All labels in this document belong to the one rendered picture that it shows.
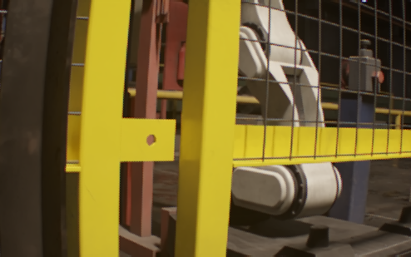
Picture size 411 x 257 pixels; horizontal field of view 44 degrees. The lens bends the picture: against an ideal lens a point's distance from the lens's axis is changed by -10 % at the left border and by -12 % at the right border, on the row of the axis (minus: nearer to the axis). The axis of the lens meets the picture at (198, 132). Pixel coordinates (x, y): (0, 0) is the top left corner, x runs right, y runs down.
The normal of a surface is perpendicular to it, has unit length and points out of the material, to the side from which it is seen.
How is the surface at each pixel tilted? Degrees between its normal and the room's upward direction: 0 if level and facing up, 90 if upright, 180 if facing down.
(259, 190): 90
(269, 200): 90
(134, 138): 90
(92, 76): 90
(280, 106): 107
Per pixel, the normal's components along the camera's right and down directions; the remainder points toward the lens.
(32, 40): 0.61, 0.07
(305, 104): -0.81, -0.01
